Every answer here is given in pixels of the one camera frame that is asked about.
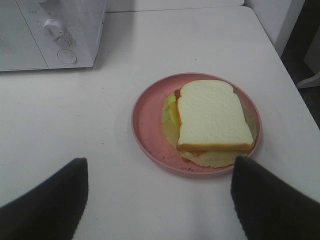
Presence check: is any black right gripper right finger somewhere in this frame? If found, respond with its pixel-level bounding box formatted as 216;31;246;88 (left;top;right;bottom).
230;156;320;240

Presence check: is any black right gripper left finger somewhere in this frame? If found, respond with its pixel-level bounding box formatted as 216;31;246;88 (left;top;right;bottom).
0;158;89;240

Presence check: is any sandwich with lettuce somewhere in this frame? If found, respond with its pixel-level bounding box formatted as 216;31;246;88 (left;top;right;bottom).
161;79;257;168

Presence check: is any pink plate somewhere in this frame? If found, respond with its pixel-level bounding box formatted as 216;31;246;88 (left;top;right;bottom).
131;72;262;177

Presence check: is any round door release button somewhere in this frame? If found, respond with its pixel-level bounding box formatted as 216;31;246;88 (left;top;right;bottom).
57;49;77;64

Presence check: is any white microwave door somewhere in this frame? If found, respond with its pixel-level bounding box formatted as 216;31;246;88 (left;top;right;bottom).
0;0;48;72

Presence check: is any white microwave knob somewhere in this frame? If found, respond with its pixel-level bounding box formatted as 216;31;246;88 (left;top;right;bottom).
42;18;75;48

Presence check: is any white furniture leg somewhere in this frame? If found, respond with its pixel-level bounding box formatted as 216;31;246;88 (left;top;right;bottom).
296;72;320;89

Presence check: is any white microwave oven body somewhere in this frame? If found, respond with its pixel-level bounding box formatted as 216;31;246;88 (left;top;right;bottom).
16;0;107;69

